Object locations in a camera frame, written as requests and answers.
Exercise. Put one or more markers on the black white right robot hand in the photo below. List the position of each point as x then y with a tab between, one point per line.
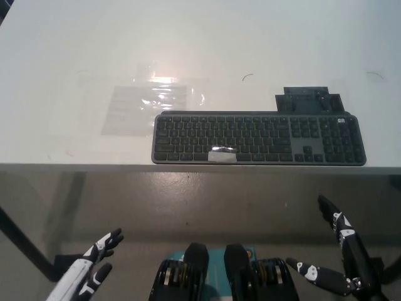
357	254

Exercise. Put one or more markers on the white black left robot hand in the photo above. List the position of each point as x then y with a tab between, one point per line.
78	272

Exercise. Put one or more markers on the dark grey computer keyboard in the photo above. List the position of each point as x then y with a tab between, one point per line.
307	141

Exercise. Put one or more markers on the black table leg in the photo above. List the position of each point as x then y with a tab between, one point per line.
22	238
395	260

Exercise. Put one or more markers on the grey translucent paper sheet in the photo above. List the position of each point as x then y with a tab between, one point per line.
125	113

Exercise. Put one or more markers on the white tape piece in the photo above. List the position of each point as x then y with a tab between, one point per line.
220	156

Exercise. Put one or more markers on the clear plastic film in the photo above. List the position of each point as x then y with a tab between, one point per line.
197	94

